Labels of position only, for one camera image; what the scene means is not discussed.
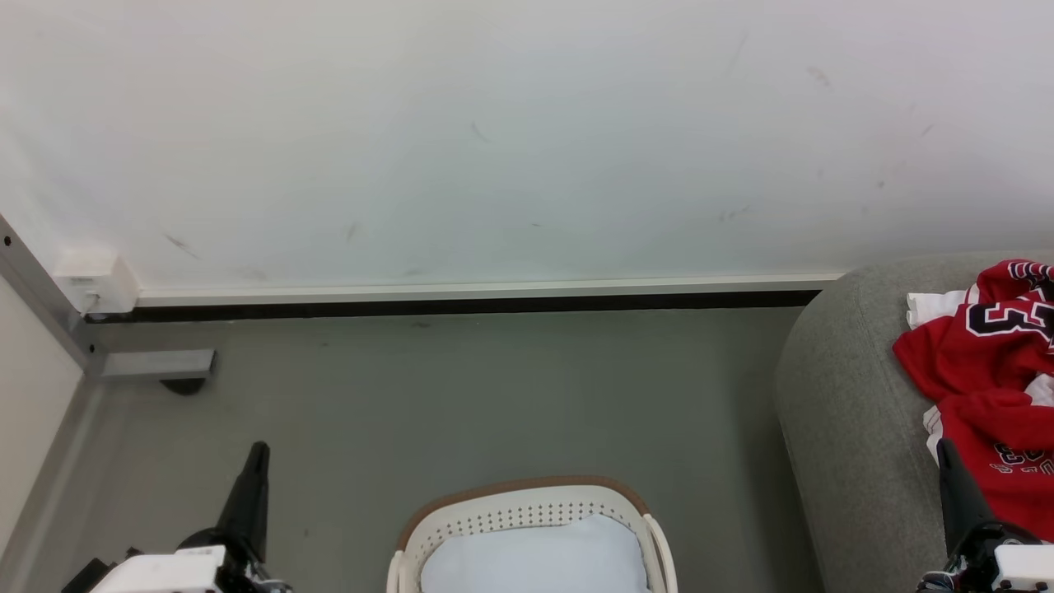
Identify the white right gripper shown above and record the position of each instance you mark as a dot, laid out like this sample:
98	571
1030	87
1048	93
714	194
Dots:
1017	568

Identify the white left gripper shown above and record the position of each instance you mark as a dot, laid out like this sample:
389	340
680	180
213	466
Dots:
165	570

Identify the red basketball jersey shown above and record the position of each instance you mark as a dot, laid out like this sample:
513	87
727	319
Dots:
988	395

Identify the white laundry basket brown rim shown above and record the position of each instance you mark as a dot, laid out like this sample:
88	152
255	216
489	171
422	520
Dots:
527	498

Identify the grey fabric sofa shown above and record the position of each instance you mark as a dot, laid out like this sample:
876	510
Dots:
856	428

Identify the beige partition panel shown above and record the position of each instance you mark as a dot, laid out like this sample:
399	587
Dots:
29	395

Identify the light blue cloth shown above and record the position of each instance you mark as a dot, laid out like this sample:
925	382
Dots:
535	560

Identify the white baseboard trim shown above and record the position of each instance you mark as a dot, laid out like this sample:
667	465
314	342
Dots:
494	290

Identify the grey metal frame foot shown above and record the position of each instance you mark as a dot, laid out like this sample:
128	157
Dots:
156	363

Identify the white wall socket box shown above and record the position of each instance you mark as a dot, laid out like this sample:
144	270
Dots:
97	282

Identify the grey metal partition frame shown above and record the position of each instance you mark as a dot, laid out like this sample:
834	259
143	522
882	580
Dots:
37	288

